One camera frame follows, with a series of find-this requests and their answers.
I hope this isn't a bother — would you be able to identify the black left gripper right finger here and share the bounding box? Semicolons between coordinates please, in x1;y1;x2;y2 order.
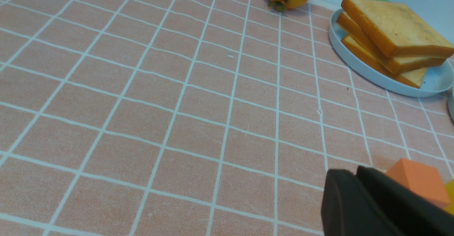
356;165;454;236

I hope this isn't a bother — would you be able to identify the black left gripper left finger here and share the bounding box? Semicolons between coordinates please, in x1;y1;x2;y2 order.
321;169;404;236

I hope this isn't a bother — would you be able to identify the toast slice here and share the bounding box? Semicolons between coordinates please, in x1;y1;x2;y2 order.
341;35;428;88
336;12;446;76
342;0;454;59

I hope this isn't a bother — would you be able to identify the orange cube block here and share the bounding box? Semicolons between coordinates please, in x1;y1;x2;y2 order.
385;158;451;209

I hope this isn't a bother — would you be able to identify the yellow cube block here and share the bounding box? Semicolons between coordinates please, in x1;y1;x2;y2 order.
444;180;454;215

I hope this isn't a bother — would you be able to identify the green center plate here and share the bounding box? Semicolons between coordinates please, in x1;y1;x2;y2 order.
447;89;454;121

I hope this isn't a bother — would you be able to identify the light blue plate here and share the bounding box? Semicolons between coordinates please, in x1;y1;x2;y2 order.
329;9;454;98

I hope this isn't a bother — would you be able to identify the pink checkered tablecloth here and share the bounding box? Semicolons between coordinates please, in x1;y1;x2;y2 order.
0;0;453;236

